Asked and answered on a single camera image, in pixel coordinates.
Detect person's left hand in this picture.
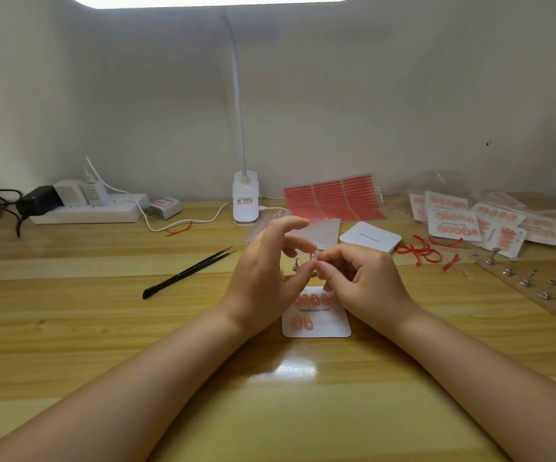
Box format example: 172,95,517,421
218,216,319,339

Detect person's right hand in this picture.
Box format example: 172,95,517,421
317,244,421,333

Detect person's left forearm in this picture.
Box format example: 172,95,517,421
0,303,256,462

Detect person's right forearm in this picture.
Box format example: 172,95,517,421
393,303,556,462

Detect clear plastic bag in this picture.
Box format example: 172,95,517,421
246,210,342,251

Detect pack of red adhesive sheets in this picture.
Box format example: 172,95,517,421
283,175,389,221

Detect white clip desk lamp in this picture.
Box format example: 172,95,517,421
66,0,356,228

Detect stack of white square cards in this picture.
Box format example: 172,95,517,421
339,221,403,254

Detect white nail display card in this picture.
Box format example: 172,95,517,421
282,286,352,339

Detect pile of red peel strips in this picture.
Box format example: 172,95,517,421
395,235,465,273

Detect black tweezers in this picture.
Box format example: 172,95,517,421
142,246,234,300

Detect white charger with red label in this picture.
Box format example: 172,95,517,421
149,196,182,221

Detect pile of packaged nail sets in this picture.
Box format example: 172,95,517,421
407,189,556,260

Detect white usb charger plug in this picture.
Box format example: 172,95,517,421
82,170,108,207

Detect row of metal nail stands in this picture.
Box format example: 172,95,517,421
484,247,556,315

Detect white power strip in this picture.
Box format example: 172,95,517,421
30,193,150,225

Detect white square power adapter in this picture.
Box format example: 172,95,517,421
53,180,88,208

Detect wooden nail holder bar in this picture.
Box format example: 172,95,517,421
469,249,556,326

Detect black power adapter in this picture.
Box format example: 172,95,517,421
16,185,63,218

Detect white charging cable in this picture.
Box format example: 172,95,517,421
85,156,233,233

